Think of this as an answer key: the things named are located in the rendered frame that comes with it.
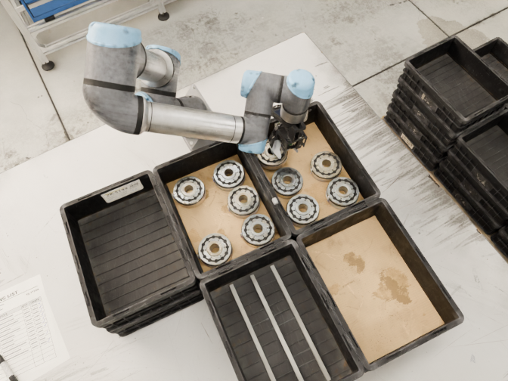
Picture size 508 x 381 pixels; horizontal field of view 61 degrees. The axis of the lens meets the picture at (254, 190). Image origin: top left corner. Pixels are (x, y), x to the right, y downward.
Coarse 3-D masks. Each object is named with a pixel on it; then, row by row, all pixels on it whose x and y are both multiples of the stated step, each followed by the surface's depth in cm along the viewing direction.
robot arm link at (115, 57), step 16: (96, 32) 94; (112, 32) 94; (128, 32) 95; (96, 48) 94; (112, 48) 94; (128, 48) 96; (144, 48) 106; (160, 48) 134; (96, 64) 95; (112, 64) 95; (128, 64) 97; (144, 64) 106; (160, 64) 125; (176, 64) 138; (96, 80) 96; (112, 80) 96; (128, 80) 98; (144, 80) 134; (160, 80) 133; (176, 80) 141
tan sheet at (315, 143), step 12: (312, 132) 151; (312, 144) 149; (324, 144) 149; (288, 156) 147; (300, 156) 147; (312, 156) 147; (264, 168) 145; (300, 168) 145; (312, 180) 143; (312, 192) 141; (324, 192) 141; (324, 204) 139; (324, 216) 137
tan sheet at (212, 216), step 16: (224, 160) 147; (208, 176) 145; (208, 192) 142; (224, 192) 142; (192, 208) 140; (208, 208) 140; (224, 208) 140; (192, 224) 138; (208, 224) 137; (224, 224) 137; (240, 224) 137; (192, 240) 135; (240, 240) 134; (272, 240) 134
